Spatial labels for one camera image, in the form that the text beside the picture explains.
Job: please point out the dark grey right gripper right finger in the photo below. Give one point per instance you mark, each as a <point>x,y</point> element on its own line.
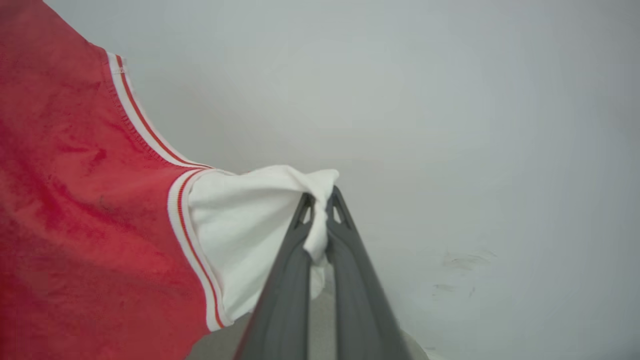
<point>360,300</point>

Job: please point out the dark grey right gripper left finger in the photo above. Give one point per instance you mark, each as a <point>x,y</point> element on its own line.
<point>285,300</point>

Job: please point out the red and white shirt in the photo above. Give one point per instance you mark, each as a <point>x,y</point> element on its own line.
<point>90,210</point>

